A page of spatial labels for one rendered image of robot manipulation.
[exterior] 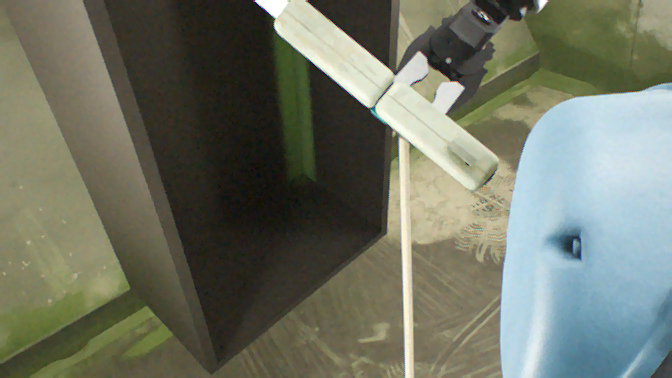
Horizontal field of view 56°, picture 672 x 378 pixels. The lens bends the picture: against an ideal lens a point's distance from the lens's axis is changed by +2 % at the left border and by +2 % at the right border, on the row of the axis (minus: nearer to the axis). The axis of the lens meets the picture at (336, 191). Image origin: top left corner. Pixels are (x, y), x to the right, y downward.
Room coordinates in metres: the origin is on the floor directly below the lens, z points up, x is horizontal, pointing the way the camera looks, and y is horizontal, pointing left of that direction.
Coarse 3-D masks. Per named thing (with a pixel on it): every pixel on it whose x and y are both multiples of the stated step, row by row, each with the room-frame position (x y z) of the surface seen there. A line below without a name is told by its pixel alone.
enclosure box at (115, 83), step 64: (0, 0) 1.09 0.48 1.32; (64, 0) 0.85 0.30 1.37; (128, 0) 1.23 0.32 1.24; (192, 0) 1.32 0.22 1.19; (320, 0) 1.39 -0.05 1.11; (384, 0) 1.23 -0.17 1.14; (64, 64) 0.95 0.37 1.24; (128, 64) 1.23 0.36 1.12; (192, 64) 1.33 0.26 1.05; (256, 64) 1.44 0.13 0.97; (384, 64) 1.25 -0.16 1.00; (64, 128) 1.11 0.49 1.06; (128, 128) 0.83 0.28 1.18; (192, 128) 1.33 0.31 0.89; (256, 128) 1.46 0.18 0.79; (320, 128) 1.47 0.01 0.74; (384, 128) 1.27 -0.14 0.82; (128, 192) 0.94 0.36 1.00; (192, 192) 1.34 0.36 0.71; (256, 192) 1.47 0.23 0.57; (320, 192) 1.49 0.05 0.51; (384, 192) 1.27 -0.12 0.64; (128, 256) 1.12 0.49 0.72; (192, 256) 1.31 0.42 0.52; (256, 256) 1.28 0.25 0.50; (320, 256) 1.26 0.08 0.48; (192, 320) 0.92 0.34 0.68; (256, 320) 1.08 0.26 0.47
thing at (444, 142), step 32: (256, 0) 0.74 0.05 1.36; (288, 32) 0.70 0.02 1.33; (320, 32) 0.69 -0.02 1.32; (320, 64) 0.67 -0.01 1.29; (352, 64) 0.66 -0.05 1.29; (384, 96) 0.64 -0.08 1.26; (416, 96) 0.63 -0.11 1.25; (416, 128) 0.61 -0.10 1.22; (448, 128) 0.60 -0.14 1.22; (448, 160) 0.58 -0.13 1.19; (480, 160) 0.57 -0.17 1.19
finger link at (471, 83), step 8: (480, 72) 0.67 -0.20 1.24; (464, 80) 0.67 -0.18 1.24; (472, 80) 0.66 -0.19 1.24; (480, 80) 0.66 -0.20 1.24; (464, 88) 0.66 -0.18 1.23; (472, 88) 0.66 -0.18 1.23; (464, 96) 0.66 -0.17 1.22; (472, 96) 0.65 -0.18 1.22; (456, 104) 0.65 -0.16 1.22; (448, 112) 0.65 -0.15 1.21
